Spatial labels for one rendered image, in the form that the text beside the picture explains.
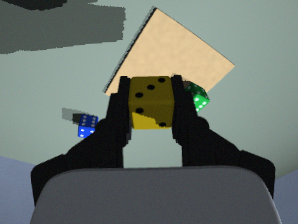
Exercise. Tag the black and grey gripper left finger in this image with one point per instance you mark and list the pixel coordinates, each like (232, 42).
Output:
(101, 149)

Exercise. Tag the tan flat mat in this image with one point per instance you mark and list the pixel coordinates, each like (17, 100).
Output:
(166, 48)

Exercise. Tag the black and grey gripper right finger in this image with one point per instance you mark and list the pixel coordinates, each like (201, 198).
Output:
(203, 147)

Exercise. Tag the blue die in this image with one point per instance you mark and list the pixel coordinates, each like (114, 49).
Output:
(86, 125)

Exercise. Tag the yellow die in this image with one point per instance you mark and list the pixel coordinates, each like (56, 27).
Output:
(151, 102)

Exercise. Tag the green die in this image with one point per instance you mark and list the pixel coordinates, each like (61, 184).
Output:
(199, 95)

